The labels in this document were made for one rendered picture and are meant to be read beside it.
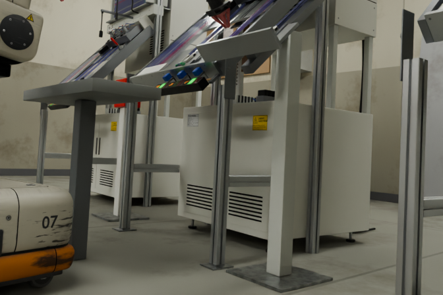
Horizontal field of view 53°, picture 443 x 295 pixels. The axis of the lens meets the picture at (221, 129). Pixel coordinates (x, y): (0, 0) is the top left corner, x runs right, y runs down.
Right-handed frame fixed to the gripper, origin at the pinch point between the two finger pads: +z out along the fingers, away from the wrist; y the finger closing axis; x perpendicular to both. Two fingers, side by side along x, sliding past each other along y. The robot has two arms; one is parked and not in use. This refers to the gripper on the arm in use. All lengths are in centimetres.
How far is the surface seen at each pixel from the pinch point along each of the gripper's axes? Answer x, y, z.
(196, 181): 36, 30, 61
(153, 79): 29.3, 26.7, 6.2
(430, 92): -195, 34, 161
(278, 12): -8.7, -21.6, 2.7
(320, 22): -25.7, -25.5, 16.4
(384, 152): -180, 87, 218
